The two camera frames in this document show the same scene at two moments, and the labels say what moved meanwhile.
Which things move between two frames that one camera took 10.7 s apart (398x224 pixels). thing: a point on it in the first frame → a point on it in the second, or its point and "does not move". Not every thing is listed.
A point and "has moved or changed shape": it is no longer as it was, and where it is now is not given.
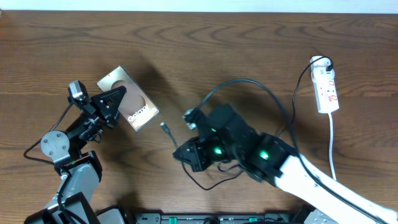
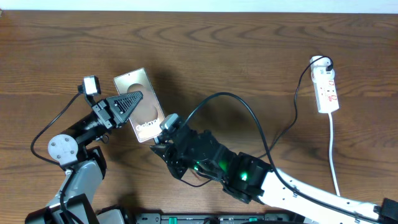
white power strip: x=324 y=85 does not move
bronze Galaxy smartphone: x=136 y=107 has moved or changed shape
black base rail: x=224 y=218 does not move
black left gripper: x=101 y=103 → x=116 y=118
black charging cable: x=288 y=121 → x=291 y=127
